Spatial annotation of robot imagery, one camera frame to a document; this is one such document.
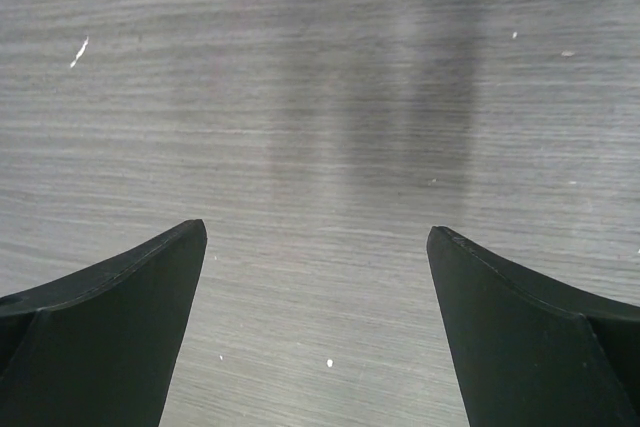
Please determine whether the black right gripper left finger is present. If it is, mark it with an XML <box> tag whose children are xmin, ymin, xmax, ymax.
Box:
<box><xmin>1</xmin><ymin>219</ymin><xmax>207</xmax><ymax>426</ymax></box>

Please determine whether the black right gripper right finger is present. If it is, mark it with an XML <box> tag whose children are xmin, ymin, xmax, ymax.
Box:
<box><xmin>426</xmin><ymin>226</ymin><xmax>639</xmax><ymax>426</ymax></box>

